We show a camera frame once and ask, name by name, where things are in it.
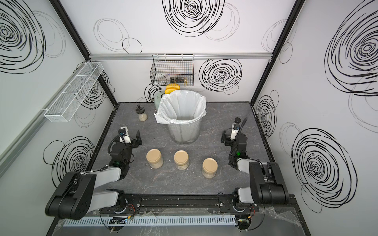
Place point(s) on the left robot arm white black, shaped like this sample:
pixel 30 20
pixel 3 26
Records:
pixel 75 196

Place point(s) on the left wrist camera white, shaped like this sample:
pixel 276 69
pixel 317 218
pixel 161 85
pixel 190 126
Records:
pixel 124 135

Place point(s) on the yellow toast slice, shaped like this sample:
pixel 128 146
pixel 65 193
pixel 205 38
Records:
pixel 173 86
pixel 170 90

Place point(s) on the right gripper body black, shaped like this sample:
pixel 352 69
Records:
pixel 228 141

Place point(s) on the glass rice jar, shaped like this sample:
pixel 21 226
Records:
pixel 207 175

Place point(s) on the small bottle black pump top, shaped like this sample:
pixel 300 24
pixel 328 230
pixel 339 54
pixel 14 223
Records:
pixel 141 113

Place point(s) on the white mesh wall shelf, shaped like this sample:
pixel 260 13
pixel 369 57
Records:
pixel 75 93

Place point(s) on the aluminium wall rail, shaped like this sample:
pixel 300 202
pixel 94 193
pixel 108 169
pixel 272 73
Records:
pixel 180 56

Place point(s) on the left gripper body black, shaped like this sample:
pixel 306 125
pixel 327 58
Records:
pixel 134 143

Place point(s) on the white plastic bin liner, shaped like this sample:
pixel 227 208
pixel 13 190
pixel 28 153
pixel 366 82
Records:
pixel 181 107

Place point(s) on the rice jar tan lid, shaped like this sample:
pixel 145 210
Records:
pixel 181 159
pixel 154 158

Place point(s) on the white slotted cable duct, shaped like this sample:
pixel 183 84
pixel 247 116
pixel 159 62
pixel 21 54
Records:
pixel 191 220

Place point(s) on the dark bottle in basket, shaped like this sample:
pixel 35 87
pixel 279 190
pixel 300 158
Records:
pixel 178 80

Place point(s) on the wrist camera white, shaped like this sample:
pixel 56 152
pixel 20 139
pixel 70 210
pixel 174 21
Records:
pixel 124 135
pixel 234 130

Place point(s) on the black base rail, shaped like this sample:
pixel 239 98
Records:
pixel 223 203

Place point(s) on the black wire wall basket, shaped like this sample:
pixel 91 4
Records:
pixel 161 71

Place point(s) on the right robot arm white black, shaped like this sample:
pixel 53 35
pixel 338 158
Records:
pixel 267 185

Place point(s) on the small dark spice bottle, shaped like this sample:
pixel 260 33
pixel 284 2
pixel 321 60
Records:
pixel 237 120

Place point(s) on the mint green toaster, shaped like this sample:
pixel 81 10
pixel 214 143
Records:
pixel 157 99

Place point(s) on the middle rice jar tan lid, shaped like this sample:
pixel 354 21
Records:
pixel 181 159

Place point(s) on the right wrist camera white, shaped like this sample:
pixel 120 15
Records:
pixel 234 130

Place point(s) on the metal mesh trash bin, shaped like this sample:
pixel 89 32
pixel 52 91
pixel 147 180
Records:
pixel 186 132

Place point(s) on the left rice jar tan lid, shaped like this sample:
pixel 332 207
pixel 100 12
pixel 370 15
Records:
pixel 154 158

